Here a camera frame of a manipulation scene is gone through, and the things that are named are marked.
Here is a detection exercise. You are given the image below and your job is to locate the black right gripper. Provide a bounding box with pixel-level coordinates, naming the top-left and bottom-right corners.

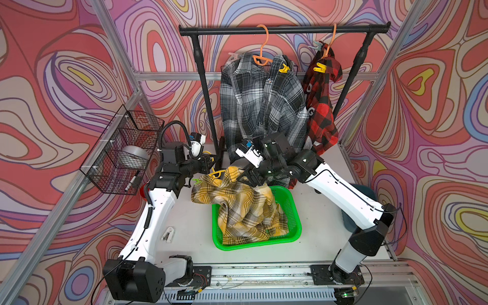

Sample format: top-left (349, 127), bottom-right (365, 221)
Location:
top-left (236, 154), bottom-right (285, 188)

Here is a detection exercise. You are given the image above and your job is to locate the yellow plastic hanger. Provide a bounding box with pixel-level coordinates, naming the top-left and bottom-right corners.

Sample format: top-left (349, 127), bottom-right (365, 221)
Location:
top-left (203, 151), bottom-right (226, 179)

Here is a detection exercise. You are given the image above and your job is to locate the yellow plaid long-sleeve shirt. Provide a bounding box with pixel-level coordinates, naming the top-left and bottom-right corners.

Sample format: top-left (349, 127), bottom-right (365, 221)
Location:
top-left (191, 167), bottom-right (288, 245)

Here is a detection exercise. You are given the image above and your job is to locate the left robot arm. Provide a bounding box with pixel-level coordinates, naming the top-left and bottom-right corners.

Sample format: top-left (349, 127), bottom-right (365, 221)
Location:
top-left (102, 128), bottom-right (216, 304)

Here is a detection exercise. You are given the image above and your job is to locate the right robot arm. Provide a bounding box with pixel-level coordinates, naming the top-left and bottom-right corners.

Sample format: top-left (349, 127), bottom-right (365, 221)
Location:
top-left (235, 133), bottom-right (399, 283)

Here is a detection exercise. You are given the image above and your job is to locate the grey plaid long-sleeve shirt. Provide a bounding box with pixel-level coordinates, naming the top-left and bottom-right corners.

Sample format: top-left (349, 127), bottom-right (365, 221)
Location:
top-left (220, 53), bottom-right (309, 159)

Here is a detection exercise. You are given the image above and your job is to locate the orange hanger with grey shirt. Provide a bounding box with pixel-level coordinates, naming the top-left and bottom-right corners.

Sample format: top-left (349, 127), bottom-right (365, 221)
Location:
top-left (252, 24), bottom-right (273, 67)

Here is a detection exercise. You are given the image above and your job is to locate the red plaid long-sleeve shirt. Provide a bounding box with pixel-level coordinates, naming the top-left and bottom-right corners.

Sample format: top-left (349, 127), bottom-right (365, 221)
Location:
top-left (302, 43), bottom-right (343, 155)

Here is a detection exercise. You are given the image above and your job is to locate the orange hanger with red shirt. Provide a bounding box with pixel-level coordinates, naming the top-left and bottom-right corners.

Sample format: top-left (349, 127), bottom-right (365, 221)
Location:
top-left (324, 24), bottom-right (337, 57)

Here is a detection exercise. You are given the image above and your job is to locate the green plastic basket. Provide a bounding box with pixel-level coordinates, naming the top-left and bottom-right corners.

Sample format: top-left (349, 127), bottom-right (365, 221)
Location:
top-left (212, 186), bottom-right (302, 251)

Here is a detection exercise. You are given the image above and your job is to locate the red plastic cup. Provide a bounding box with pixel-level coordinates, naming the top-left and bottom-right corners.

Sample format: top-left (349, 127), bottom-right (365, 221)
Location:
top-left (139, 182), bottom-right (149, 201)

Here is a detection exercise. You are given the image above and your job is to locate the black marker in basket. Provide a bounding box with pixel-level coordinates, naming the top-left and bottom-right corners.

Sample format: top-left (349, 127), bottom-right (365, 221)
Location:
top-left (124, 175), bottom-right (137, 192)

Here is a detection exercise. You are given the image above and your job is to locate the grey tape roll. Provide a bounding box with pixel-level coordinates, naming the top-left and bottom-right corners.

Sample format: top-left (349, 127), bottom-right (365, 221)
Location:
top-left (116, 146), bottom-right (149, 170)

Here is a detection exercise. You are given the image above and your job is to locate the white clothespin on table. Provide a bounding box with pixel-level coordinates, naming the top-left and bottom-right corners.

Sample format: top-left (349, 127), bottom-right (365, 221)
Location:
top-left (161, 226), bottom-right (175, 243)

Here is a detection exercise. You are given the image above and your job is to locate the dark teal bin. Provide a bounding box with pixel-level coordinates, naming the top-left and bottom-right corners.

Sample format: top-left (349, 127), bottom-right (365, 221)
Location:
top-left (341, 184), bottom-right (377, 233)

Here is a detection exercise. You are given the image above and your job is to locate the yellow clothespin on red shirt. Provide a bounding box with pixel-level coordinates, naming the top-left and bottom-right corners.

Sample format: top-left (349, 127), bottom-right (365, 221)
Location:
top-left (313, 62), bottom-right (327, 74)

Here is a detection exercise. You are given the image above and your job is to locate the black clothes rack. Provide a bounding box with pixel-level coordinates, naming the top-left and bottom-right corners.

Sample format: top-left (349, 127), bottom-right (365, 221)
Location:
top-left (179, 22), bottom-right (391, 162)

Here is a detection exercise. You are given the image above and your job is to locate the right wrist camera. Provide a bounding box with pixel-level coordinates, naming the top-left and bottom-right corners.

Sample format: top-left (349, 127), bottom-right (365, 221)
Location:
top-left (235, 140), bottom-right (264, 168)

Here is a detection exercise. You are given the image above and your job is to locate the black wire basket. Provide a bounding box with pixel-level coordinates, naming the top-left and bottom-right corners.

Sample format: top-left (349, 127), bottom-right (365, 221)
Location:
top-left (80, 105), bottom-right (165, 195)

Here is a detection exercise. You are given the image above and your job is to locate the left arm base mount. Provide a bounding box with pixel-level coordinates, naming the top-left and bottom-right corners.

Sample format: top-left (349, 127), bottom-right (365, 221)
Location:
top-left (166, 266), bottom-right (212, 288)

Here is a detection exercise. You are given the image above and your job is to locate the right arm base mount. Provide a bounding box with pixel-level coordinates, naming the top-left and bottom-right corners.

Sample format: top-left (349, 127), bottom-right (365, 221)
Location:
top-left (310, 263), bottom-right (365, 286)

